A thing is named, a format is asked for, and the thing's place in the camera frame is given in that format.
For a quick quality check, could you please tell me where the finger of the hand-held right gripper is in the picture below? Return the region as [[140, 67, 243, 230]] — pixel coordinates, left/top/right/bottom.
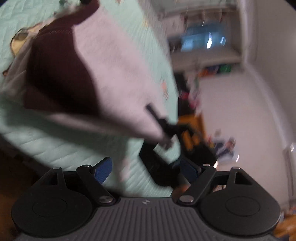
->
[[146, 105, 174, 149]]

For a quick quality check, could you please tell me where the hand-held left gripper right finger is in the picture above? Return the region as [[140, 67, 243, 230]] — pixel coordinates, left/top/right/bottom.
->
[[177, 160, 253, 206]]

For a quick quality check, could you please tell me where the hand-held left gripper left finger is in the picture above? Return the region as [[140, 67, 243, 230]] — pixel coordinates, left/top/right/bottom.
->
[[43, 157, 116, 205]]

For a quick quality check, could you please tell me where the grey and brown printed sweatshirt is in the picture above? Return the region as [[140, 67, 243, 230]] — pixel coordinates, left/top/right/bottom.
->
[[0, 0, 168, 142]]

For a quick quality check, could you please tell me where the bee print quilted blanket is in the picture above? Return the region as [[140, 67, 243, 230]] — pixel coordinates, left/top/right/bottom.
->
[[0, 0, 183, 197]]

